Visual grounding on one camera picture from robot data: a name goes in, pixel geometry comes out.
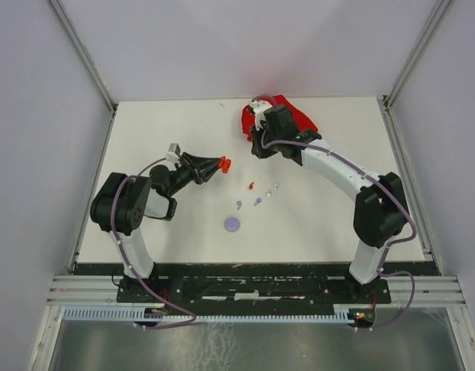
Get left aluminium frame post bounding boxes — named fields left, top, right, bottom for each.
left=47, top=0, right=117, bottom=114

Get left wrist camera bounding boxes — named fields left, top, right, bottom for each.
left=166, top=143, right=182, bottom=163

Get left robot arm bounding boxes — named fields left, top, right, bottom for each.
left=90, top=151, right=232, bottom=301

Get white cable duct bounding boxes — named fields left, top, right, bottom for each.
left=61, top=303, right=358, bottom=322

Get right aluminium frame post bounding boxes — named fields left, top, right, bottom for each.
left=382, top=0, right=454, bottom=110

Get red cloth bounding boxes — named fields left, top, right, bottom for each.
left=240, top=94, right=319, bottom=141

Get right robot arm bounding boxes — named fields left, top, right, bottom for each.
left=248, top=100, right=416, bottom=302

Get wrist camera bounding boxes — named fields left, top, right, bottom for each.
left=248, top=100, right=273, bottom=117
left=166, top=143, right=182, bottom=163

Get orange earbud charging case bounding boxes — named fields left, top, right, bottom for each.
left=219, top=156, right=232, bottom=174

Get aluminium frame post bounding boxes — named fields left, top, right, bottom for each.
left=382, top=0, right=454, bottom=110
left=47, top=0, right=117, bottom=114

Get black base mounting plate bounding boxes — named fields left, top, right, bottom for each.
left=117, top=264, right=392, bottom=316

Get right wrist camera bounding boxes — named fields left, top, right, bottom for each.
left=248, top=100, right=273, bottom=117

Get aluminium frame rail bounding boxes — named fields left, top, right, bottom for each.
left=46, top=275, right=466, bottom=308

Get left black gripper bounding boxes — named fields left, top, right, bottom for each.
left=168, top=151, right=223, bottom=196

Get purple earbud charging case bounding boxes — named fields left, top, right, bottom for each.
left=224, top=216, right=241, bottom=233

